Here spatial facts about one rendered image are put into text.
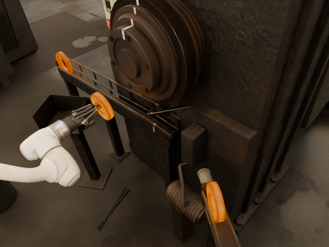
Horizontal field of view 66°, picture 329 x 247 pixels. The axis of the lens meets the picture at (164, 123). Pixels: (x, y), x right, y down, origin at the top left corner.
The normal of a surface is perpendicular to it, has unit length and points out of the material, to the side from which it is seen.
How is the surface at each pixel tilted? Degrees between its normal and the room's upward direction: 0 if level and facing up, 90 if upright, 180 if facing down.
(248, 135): 0
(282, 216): 0
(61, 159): 36
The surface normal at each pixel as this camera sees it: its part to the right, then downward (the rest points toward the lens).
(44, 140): 0.25, -0.42
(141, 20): -0.24, -0.30
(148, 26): -0.09, -0.15
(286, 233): -0.07, -0.72
